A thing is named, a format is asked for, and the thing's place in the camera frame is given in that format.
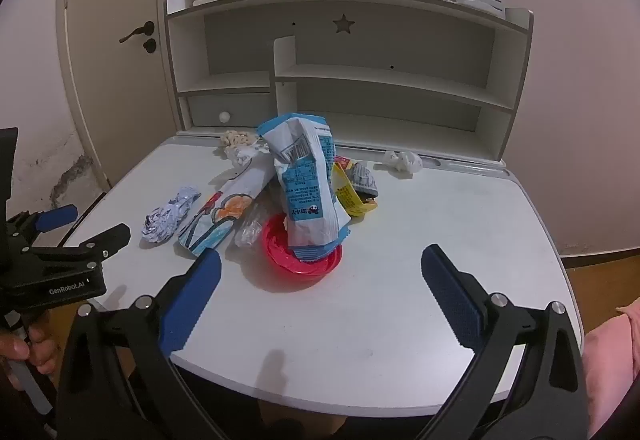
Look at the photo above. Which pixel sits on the grey drawer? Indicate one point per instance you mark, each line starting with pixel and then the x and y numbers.
pixel 240 107

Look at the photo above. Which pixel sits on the black door lock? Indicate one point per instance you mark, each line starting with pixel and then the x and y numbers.
pixel 149 46

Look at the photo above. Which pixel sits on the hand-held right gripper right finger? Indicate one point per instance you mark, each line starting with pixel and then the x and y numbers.
pixel 452 295

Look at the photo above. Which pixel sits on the person's left hand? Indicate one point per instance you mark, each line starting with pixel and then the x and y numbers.
pixel 42 350

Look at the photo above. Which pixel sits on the white desk shelf unit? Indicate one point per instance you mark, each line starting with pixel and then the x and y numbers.
pixel 350 89

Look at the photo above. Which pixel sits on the red plastic bowl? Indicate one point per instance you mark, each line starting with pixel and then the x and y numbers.
pixel 280 256

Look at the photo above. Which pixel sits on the pink clothing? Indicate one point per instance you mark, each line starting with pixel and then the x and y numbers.
pixel 612 370

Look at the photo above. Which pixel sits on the blue white snack bag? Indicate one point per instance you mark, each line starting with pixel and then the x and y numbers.
pixel 305 180

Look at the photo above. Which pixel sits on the yellow snack packet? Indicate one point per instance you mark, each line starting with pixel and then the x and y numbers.
pixel 347 199

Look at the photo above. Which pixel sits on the long popcorn print packet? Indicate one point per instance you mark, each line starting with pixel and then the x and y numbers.
pixel 220 215

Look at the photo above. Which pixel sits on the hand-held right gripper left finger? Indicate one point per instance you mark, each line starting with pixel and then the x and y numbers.
pixel 192 305

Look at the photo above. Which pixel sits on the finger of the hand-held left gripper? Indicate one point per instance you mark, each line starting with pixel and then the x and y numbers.
pixel 55 216
pixel 107 237

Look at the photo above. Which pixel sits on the grey striped wrapper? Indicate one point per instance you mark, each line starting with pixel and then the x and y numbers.
pixel 362 179

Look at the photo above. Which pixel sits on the beige fluffy cloth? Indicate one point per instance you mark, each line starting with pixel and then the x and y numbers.
pixel 237 138

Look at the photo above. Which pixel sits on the clear plastic wrapper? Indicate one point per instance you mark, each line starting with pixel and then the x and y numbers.
pixel 248 230

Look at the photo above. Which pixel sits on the white round drawer knob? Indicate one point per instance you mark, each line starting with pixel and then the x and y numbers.
pixel 225 116

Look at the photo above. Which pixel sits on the silver foil wrapper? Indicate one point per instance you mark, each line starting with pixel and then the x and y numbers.
pixel 167 217

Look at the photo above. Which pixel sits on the white tissue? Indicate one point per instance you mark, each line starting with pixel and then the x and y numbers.
pixel 402 161

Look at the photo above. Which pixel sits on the cream door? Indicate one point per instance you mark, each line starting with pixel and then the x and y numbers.
pixel 115 94

